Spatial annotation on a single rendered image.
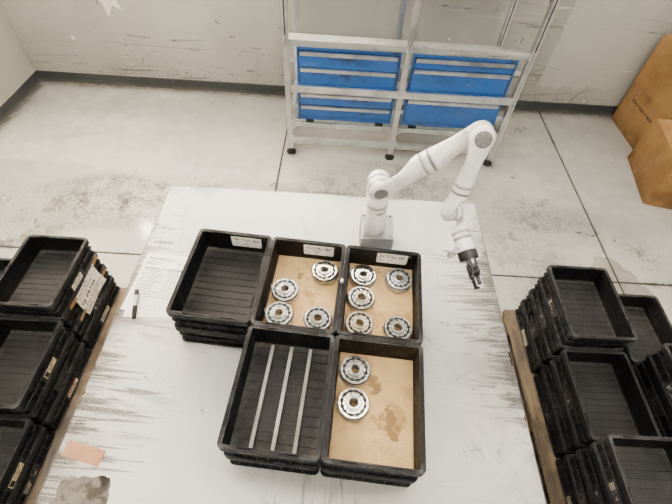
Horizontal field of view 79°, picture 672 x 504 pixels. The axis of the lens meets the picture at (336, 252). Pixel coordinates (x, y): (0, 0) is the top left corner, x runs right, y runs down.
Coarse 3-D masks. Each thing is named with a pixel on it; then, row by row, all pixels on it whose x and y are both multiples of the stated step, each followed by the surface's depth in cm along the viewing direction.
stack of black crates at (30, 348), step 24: (0, 336) 187; (24, 336) 192; (48, 336) 192; (72, 336) 194; (0, 360) 184; (24, 360) 185; (48, 360) 180; (72, 360) 196; (0, 384) 178; (24, 384) 178; (48, 384) 180; (72, 384) 198; (0, 408) 162; (24, 408) 168; (48, 408) 182
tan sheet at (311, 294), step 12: (288, 264) 169; (300, 264) 169; (312, 264) 169; (336, 264) 170; (276, 276) 165; (288, 276) 165; (300, 276) 165; (300, 288) 162; (312, 288) 162; (324, 288) 162; (336, 288) 163; (300, 300) 158; (312, 300) 159; (324, 300) 159; (300, 312) 155; (300, 324) 152
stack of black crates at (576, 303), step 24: (552, 288) 199; (576, 288) 209; (600, 288) 207; (528, 312) 224; (552, 312) 199; (576, 312) 200; (600, 312) 201; (624, 312) 189; (528, 336) 222; (552, 336) 198; (576, 336) 181; (600, 336) 181; (624, 336) 188; (528, 360) 219
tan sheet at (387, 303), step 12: (360, 264) 170; (384, 276) 167; (348, 288) 163; (372, 288) 163; (384, 288) 164; (384, 300) 160; (396, 300) 160; (408, 300) 161; (348, 312) 156; (372, 312) 157; (384, 312) 157; (396, 312) 157; (408, 312) 157; (360, 324) 153
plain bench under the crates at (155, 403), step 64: (192, 192) 211; (256, 192) 213; (128, 320) 164; (448, 320) 171; (128, 384) 148; (192, 384) 149; (448, 384) 154; (512, 384) 155; (128, 448) 135; (192, 448) 136; (448, 448) 140; (512, 448) 141
